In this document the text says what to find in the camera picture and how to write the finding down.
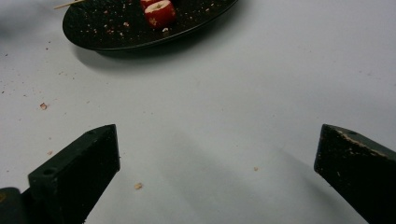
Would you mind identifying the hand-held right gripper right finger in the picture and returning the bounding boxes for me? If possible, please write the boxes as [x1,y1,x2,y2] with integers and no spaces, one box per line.
[313,123,396,224]

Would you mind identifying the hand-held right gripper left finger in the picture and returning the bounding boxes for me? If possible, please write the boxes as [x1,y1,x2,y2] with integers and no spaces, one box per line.
[20,123,121,224]

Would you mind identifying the black round plate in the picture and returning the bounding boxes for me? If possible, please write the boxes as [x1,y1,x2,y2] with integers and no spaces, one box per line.
[62,0,240,59]

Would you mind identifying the thin wooden skewer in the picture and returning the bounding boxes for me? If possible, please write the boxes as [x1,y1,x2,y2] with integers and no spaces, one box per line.
[52,0,87,10]

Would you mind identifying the red round food piece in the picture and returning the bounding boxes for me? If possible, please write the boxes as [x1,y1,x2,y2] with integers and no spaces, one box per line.
[144,0,178,31]
[139,0,163,9]

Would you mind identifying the scattered food crumbs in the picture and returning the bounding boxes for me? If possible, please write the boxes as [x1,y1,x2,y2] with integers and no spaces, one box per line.
[0,38,260,191]

